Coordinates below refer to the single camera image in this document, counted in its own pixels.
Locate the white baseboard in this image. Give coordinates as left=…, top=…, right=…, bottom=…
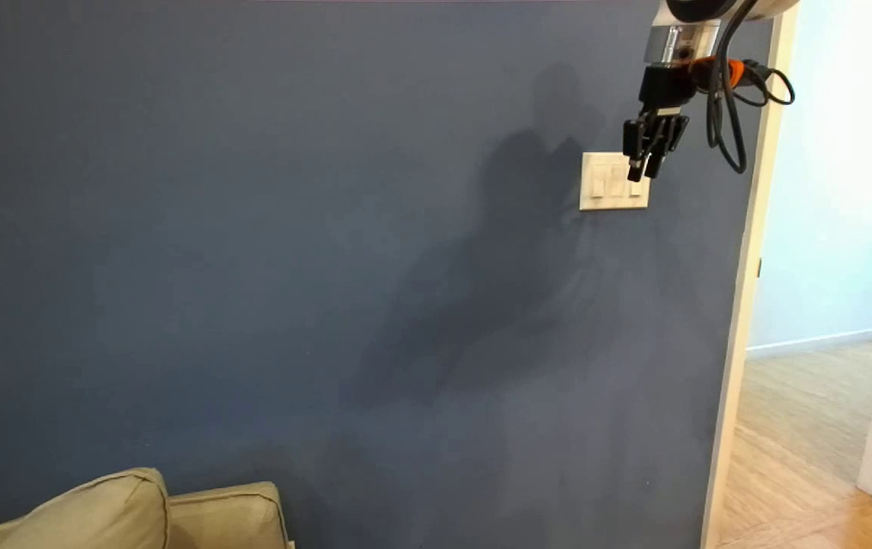
left=743, top=323, right=872, bottom=361

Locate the cream triple switch plate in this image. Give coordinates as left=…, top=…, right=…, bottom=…
left=577, top=149, right=657, bottom=213

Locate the black camera cable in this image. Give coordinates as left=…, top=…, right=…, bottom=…
left=700, top=0, right=800, bottom=178

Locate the orange and black wrist camera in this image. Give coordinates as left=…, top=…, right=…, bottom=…
left=683, top=55, right=749, bottom=95

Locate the large beige couch cushion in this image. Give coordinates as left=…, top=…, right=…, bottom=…
left=0, top=462, right=173, bottom=549

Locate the small beige couch cushion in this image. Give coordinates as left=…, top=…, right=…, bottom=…
left=164, top=479, right=294, bottom=549

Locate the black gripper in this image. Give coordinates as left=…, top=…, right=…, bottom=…
left=622, top=61, right=695, bottom=185

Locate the white doorway trim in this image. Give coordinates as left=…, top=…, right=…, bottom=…
left=699, top=5, right=803, bottom=549

